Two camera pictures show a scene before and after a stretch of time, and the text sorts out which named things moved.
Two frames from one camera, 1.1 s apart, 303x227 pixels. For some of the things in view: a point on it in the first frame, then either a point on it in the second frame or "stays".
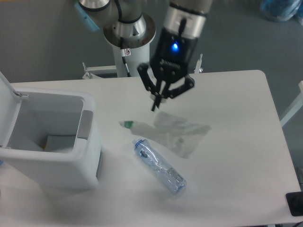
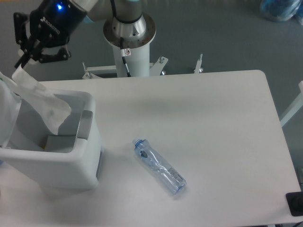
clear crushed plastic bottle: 174,182 stays
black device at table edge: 295,202 stays
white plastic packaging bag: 178,134 -> 21,88
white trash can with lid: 49,139 stays
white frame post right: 297,106 stays
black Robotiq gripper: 172,58 -> 51,22
